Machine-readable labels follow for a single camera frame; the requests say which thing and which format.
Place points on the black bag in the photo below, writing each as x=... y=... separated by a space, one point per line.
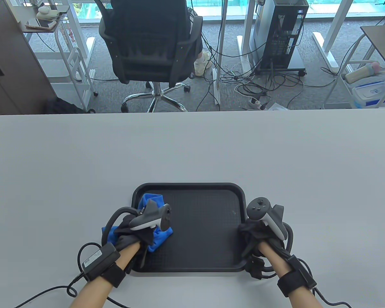
x=64 y=107

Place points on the flat phone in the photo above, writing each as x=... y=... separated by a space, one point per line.
x=40 y=25

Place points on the white desk leg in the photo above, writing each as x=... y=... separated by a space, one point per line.
x=327 y=41
x=218 y=48
x=245 y=38
x=90 y=48

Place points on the white rolling cart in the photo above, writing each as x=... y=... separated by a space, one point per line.
x=80 y=73

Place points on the blue rectangular towel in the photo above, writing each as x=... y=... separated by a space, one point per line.
x=162 y=237

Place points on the brown wooden cabinet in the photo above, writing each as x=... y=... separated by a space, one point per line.
x=9 y=64

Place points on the person's right forearm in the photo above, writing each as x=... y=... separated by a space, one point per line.
x=276 y=263

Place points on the brown side table top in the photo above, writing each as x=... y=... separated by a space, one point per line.
x=383 y=41

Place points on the blue lidded plastic container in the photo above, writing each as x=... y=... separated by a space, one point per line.
x=372 y=93

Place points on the black office chair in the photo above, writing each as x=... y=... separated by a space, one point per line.
x=147 y=54

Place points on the black computer tower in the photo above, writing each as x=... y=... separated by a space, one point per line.
x=280 y=35

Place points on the person's right hand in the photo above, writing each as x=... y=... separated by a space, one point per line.
x=253 y=235

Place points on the person's left hand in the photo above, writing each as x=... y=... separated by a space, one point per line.
x=131 y=235

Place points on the white rounded device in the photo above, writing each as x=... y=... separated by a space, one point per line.
x=46 y=12

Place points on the beige bottle with pink cap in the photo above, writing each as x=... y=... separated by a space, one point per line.
x=359 y=73

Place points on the person's left forearm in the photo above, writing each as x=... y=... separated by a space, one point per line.
x=96 y=290

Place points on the black plastic tray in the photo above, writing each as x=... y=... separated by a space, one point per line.
x=205 y=231

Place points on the grey handheld controller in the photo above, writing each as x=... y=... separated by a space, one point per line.
x=259 y=208
x=150 y=216

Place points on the white power strip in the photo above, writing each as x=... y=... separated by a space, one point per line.
x=254 y=103

